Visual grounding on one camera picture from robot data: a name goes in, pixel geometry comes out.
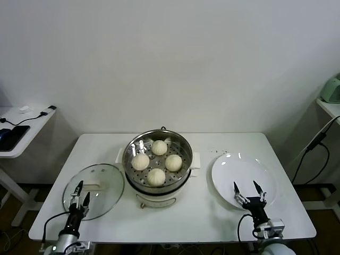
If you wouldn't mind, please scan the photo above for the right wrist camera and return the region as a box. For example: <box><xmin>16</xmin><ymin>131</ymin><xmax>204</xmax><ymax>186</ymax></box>
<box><xmin>261</xmin><ymin>219</ymin><xmax>285</xmax><ymax>237</ymax></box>

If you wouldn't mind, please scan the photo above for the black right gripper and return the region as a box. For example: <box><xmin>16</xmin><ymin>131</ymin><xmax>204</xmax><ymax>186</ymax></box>
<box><xmin>233</xmin><ymin>180</ymin><xmax>270</xmax><ymax>225</ymax></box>

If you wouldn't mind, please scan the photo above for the thin white cable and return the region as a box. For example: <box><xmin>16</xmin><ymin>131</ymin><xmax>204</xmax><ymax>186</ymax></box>
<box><xmin>289</xmin><ymin>116</ymin><xmax>340</xmax><ymax>163</ymax></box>

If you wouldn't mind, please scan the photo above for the white side desk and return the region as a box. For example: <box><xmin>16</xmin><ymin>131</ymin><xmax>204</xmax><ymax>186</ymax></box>
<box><xmin>302</xmin><ymin>97</ymin><xmax>340</xmax><ymax>212</ymax></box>

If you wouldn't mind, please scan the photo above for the black charging cable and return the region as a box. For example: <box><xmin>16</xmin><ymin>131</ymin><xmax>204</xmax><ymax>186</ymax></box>
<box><xmin>0</xmin><ymin>105</ymin><xmax>57</xmax><ymax>125</ymax></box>

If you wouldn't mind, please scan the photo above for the stainless steel steamer basket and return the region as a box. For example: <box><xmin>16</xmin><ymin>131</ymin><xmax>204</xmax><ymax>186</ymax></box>
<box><xmin>116</xmin><ymin>129</ymin><xmax>202</xmax><ymax>188</ymax></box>

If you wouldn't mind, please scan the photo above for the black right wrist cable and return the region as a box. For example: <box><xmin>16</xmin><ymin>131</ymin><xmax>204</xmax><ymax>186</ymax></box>
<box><xmin>237</xmin><ymin>214</ymin><xmax>260</xmax><ymax>244</ymax></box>

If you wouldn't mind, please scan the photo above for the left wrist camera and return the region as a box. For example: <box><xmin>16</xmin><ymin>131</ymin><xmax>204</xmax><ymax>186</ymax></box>
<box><xmin>70</xmin><ymin>240</ymin><xmax>91</xmax><ymax>253</ymax></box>

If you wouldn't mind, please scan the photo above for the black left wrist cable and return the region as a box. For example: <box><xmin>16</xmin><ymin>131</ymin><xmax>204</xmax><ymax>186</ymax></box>
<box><xmin>39</xmin><ymin>212</ymin><xmax>71</xmax><ymax>253</ymax></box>

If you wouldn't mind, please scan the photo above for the round glass pot lid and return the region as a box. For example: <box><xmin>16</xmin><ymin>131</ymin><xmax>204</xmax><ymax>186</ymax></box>
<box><xmin>62</xmin><ymin>163</ymin><xmax>125</xmax><ymax>221</ymax></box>

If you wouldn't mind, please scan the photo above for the round white plate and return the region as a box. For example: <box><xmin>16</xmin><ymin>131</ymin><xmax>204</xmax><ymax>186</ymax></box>
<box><xmin>211</xmin><ymin>152</ymin><xmax>278</xmax><ymax>212</ymax></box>

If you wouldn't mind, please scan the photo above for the black tablet device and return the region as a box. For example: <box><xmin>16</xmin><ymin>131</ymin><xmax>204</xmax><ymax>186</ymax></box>
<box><xmin>0</xmin><ymin>125</ymin><xmax>30</xmax><ymax>152</ymax></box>

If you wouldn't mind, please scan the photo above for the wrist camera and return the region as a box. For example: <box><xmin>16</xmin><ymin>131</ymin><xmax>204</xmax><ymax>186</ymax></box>
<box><xmin>261</xmin><ymin>219</ymin><xmax>285</xmax><ymax>237</ymax></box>
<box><xmin>70</xmin><ymin>240</ymin><xmax>91</xmax><ymax>253</ymax></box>

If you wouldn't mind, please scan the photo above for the black power adapter cable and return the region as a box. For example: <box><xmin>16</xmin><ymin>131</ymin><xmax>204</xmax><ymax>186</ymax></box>
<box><xmin>291</xmin><ymin>115</ymin><xmax>340</xmax><ymax>184</ymax></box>

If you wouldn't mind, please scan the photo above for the white side table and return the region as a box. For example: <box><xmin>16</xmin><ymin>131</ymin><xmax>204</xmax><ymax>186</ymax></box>
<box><xmin>0</xmin><ymin>105</ymin><xmax>58</xmax><ymax>228</ymax></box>

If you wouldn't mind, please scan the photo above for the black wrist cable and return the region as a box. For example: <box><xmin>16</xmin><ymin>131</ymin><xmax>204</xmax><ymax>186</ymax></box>
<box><xmin>237</xmin><ymin>214</ymin><xmax>260</xmax><ymax>244</ymax></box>
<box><xmin>39</xmin><ymin>212</ymin><xmax>71</xmax><ymax>253</ymax></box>

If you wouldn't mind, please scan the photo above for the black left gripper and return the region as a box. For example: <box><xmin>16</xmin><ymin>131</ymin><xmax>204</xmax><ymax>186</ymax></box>
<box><xmin>66</xmin><ymin>180</ymin><xmax>91</xmax><ymax>235</ymax></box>

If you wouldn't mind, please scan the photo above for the white steamed baozi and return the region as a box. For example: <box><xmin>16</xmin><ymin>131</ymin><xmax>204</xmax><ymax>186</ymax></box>
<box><xmin>131</xmin><ymin>153</ymin><xmax>150</xmax><ymax>171</ymax></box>
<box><xmin>165</xmin><ymin>155</ymin><xmax>183</xmax><ymax>172</ymax></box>
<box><xmin>151</xmin><ymin>140</ymin><xmax>168</xmax><ymax>156</ymax></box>
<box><xmin>147</xmin><ymin>168</ymin><xmax>166</xmax><ymax>187</ymax></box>

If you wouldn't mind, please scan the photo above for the pale green appliance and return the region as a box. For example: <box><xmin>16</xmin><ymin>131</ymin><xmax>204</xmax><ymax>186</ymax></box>
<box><xmin>320</xmin><ymin>73</ymin><xmax>340</xmax><ymax>104</ymax></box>

